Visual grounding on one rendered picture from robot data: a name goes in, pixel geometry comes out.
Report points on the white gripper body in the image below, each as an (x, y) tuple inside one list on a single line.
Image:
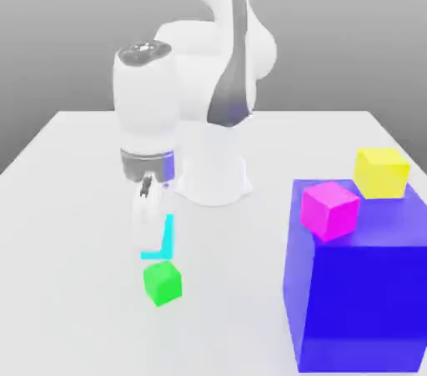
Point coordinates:
[(146, 216)]

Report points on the small cyan cube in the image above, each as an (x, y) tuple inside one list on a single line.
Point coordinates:
[(169, 236)]

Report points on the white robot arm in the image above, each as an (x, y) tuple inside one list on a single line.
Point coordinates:
[(146, 96)]

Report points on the small green cube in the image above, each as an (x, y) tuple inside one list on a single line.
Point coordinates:
[(162, 282)]

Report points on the small magenta cube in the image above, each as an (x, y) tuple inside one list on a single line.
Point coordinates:
[(328, 212)]

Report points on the small yellow cube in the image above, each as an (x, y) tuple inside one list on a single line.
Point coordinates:
[(382, 172)]

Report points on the large blue box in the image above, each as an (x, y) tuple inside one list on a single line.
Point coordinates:
[(360, 302)]

